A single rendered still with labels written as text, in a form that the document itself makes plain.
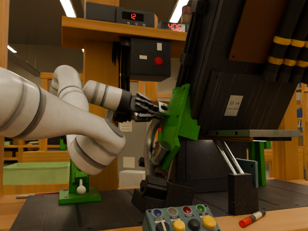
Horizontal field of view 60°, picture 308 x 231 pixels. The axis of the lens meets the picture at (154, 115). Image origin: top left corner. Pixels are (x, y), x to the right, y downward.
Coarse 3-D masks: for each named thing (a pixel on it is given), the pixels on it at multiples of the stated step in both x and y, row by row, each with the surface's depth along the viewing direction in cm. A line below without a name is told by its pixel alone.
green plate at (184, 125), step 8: (176, 88) 88; (184, 88) 81; (176, 96) 86; (184, 96) 80; (176, 104) 84; (184, 104) 80; (176, 112) 82; (184, 112) 81; (168, 120) 87; (176, 120) 80; (184, 120) 81; (192, 120) 82; (168, 128) 85; (176, 128) 79; (184, 128) 81; (192, 128) 82; (168, 136) 83; (176, 136) 79; (184, 136) 81; (192, 136) 82
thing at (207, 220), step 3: (207, 216) 58; (210, 216) 58; (204, 219) 57; (207, 219) 57; (210, 219) 57; (213, 219) 57; (204, 222) 56; (207, 222) 56; (210, 222) 56; (213, 222) 56; (204, 225) 56; (207, 225) 56; (210, 225) 56; (213, 225) 56; (210, 228) 56; (213, 228) 56
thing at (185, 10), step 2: (182, 6) 129; (184, 6) 128; (186, 6) 128; (188, 6) 128; (190, 6) 129; (182, 8) 129; (184, 8) 128; (186, 8) 127; (188, 8) 128; (190, 8) 128; (182, 10) 129; (184, 10) 128; (186, 10) 127; (188, 10) 127; (190, 10) 128; (182, 12) 129; (184, 12) 128; (186, 12) 127; (188, 12) 127; (190, 12) 128; (182, 14) 128; (190, 14) 128
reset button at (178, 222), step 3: (174, 222) 55; (177, 222) 55; (180, 222) 55; (183, 222) 55; (174, 225) 54; (177, 225) 54; (180, 225) 54; (183, 225) 54; (174, 228) 54; (177, 228) 54; (180, 228) 54; (183, 228) 54
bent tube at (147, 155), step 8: (160, 104) 88; (168, 104) 90; (160, 112) 85; (168, 112) 87; (152, 120) 91; (152, 128) 91; (152, 136) 92; (144, 144) 92; (152, 144) 91; (144, 152) 89; (152, 152) 90; (144, 160) 86; (152, 168) 83
